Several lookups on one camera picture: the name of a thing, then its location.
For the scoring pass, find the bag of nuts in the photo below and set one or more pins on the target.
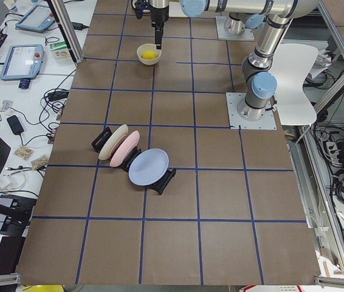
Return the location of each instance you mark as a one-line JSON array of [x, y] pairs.
[[40, 163], [23, 152]]

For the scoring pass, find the aluminium frame post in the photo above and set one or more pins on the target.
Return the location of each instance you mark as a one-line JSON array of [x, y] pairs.
[[57, 7]]

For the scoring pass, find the yellow lemon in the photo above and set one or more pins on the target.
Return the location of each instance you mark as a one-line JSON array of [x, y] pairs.
[[149, 55]]

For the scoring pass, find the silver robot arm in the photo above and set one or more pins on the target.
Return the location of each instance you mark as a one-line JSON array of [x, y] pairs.
[[280, 14], [261, 84]]

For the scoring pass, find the far teach pendant tablet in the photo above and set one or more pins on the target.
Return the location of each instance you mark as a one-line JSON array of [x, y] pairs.
[[38, 19]]

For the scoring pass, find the lavender blue plate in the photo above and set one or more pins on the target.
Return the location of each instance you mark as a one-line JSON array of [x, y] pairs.
[[148, 167]]

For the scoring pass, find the teach pendant tablet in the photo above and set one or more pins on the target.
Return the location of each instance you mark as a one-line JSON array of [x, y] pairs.
[[22, 62], [38, 19]]

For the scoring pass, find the green white small box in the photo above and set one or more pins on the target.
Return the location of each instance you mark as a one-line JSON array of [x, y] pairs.
[[59, 50]]

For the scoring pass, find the cream plate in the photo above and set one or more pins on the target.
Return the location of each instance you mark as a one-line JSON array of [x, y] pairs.
[[113, 142]]

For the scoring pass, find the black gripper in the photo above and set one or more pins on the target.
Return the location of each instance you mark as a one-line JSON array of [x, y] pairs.
[[158, 16]]

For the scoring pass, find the black dish rack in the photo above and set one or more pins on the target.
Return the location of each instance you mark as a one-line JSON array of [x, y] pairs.
[[159, 186]]

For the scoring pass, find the white moulded chair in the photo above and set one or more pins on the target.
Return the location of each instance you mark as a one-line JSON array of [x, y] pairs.
[[291, 64]]

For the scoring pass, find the black power adapter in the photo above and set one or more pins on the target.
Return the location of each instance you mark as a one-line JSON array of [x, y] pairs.
[[15, 125]]

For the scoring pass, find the white ribbed bowl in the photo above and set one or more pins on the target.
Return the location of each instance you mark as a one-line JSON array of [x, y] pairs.
[[141, 49]]

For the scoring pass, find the pink plate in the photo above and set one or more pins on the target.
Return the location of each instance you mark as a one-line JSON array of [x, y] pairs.
[[124, 149]]

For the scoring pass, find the near teach pendant tablet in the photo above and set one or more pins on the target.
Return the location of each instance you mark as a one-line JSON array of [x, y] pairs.
[[22, 62]]

